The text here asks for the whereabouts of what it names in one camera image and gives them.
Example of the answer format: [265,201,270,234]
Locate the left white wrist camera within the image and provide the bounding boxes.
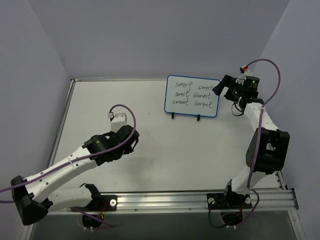
[107,112,127,133]

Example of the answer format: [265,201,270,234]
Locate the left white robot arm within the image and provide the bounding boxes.
[11,125,140,226]

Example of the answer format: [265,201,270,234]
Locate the blue framed whiteboard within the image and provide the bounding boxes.
[164,75,221,118]

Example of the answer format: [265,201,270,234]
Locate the aluminium front rail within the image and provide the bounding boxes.
[29,188,300,213]

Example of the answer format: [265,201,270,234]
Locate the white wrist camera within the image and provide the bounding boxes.
[237,65,253,81]
[107,112,127,133]

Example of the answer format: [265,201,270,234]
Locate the black thin cable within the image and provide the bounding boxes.
[231,101,245,117]

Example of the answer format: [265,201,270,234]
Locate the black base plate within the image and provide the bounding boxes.
[72,194,118,212]
[206,192,253,210]

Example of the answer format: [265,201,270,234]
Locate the aluminium table edge frame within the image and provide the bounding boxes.
[47,78,76,167]

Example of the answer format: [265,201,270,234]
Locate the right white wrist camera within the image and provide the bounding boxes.
[237,65,253,81]

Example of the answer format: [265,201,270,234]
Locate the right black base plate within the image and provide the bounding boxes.
[206,192,253,210]

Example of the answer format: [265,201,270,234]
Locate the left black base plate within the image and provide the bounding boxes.
[72,194,118,212]

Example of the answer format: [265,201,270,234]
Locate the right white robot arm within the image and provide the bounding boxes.
[212,75,290,207]

